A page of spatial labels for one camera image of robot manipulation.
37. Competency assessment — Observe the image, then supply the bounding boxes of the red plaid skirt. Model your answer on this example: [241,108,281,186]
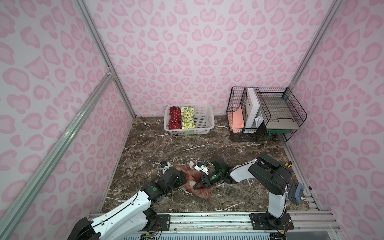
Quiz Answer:
[175,165,214,199]

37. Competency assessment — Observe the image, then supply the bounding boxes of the white plastic basket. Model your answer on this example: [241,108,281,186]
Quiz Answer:
[164,103,215,136]

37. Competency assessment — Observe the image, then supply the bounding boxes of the lemon print skirt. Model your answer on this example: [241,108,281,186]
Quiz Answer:
[181,107,196,129]

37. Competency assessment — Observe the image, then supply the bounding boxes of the red polka dot skirt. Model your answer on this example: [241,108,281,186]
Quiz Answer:
[168,106,182,130]

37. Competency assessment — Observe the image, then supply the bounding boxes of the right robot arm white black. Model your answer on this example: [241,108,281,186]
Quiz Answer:
[193,154,292,220]

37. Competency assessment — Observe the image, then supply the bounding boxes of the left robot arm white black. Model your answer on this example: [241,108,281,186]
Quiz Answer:
[68,167,187,240]

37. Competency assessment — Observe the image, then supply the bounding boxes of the pink folder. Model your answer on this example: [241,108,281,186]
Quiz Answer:
[228,107,244,133]

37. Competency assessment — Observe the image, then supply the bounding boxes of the green book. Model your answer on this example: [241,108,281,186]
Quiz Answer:
[267,129,293,135]

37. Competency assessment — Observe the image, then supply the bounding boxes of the white envelope papers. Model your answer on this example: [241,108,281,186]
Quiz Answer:
[255,115,264,129]

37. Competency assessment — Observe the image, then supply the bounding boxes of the white binder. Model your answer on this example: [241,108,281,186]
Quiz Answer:
[245,88,260,129]

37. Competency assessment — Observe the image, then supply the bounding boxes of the grey laptop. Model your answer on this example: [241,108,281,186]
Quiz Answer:
[260,97,302,131]

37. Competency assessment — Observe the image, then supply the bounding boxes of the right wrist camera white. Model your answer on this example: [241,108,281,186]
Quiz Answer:
[194,162,209,175]

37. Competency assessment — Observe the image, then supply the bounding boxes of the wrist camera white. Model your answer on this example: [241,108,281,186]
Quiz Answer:
[194,162,209,175]
[161,161,171,172]

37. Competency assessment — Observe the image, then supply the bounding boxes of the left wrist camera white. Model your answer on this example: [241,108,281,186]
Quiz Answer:
[161,161,171,172]

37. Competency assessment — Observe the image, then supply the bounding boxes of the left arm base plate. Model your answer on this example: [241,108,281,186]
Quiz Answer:
[140,214,171,232]

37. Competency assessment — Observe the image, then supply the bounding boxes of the aluminium front rail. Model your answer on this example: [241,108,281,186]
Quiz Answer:
[80,211,346,240]

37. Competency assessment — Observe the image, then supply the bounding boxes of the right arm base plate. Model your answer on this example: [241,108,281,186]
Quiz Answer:
[249,213,295,231]

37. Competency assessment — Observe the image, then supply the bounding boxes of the black wire desk organizer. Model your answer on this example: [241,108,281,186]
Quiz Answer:
[227,87,307,142]

